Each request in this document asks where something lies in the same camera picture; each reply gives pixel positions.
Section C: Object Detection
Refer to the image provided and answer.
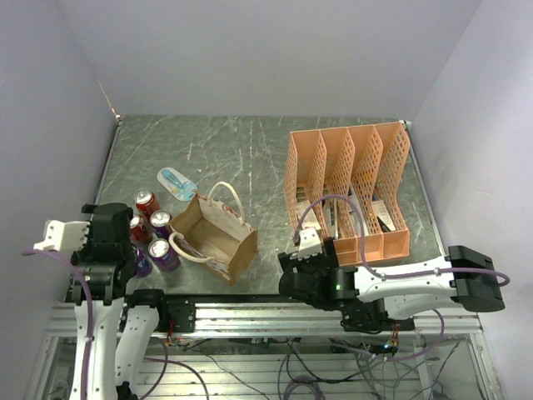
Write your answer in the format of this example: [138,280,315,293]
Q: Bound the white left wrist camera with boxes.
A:
[33,220,90,253]

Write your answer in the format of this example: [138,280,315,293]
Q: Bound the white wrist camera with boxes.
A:
[296,227,323,260]
[33,220,90,253]

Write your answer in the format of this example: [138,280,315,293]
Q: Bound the purple soda can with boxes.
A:
[150,210,172,240]
[148,238,180,273]
[135,246,152,278]

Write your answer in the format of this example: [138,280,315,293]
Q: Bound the brown canvas tote bag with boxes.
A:
[168,181,258,286]

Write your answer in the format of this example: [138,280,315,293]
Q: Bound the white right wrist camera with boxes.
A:
[296,227,323,260]

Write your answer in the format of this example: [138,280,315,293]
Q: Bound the red soda can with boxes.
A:
[133,188,161,223]

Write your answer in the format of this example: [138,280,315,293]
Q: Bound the aluminium frame rail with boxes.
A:
[45,303,482,338]

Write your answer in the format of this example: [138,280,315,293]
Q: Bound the peach plastic file organizer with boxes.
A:
[284,122,410,266]

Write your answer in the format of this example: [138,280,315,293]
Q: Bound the blue white blister pack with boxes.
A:
[157,167,197,202]

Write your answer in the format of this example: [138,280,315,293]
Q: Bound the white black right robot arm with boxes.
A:
[278,239,509,334]

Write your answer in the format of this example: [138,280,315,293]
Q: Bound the silver top soda can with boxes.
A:
[130,213,152,245]

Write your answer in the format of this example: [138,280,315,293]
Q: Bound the white red box in organizer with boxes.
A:
[348,194,369,236]

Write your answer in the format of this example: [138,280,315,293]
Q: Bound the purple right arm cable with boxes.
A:
[293,193,511,288]

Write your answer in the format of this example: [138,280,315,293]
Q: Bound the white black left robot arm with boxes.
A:
[70,202,170,399]

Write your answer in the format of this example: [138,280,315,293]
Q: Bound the metal stapler tool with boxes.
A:
[325,198,339,239]

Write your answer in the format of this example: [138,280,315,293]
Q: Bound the white staples box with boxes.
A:
[295,201,320,230]

